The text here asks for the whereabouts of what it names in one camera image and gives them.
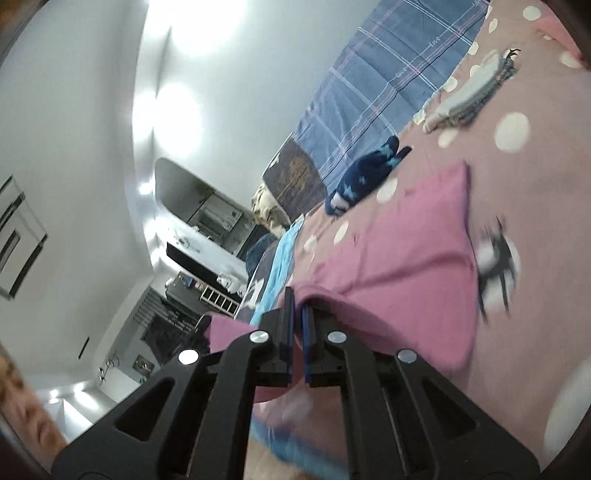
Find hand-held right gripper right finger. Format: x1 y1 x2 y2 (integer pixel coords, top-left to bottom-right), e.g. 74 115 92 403
300 300 541 480

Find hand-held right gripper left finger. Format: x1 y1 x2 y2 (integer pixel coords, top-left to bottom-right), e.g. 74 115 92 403
51 287 296 480

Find pink long-sleeve shirt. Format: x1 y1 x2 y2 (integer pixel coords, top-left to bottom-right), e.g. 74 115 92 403
208 161 478 402

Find beige clothes pile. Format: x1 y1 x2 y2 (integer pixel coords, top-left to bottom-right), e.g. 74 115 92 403
250 183 291 234

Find grey printed quilt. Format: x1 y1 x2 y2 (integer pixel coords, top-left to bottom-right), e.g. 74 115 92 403
235 258 278 319

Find light blue blanket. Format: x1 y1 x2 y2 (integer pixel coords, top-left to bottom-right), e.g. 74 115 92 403
256 215 305 319

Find white ladder rack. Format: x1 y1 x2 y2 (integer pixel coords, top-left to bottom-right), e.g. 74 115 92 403
199 284 241 318

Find dark blue fleece blanket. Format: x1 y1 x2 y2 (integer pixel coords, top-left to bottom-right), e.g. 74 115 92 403
245 232 280 278

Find tree print cloth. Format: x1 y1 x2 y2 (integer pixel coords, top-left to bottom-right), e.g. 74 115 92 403
262 138 328 220

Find navy star print garment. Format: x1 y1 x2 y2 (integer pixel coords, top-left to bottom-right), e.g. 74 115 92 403
324 135 413 217

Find blue plaid cloth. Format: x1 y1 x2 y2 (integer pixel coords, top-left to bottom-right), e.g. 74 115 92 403
293 0 492 185

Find folded light grey garment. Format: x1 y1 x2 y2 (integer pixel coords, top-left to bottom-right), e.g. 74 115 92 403
422 48 504 132

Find folded grey patterned garment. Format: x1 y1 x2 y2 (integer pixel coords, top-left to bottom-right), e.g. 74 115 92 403
443 58 518 127

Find framed wall picture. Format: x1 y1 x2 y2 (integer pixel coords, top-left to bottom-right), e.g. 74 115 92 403
0 175 49 301

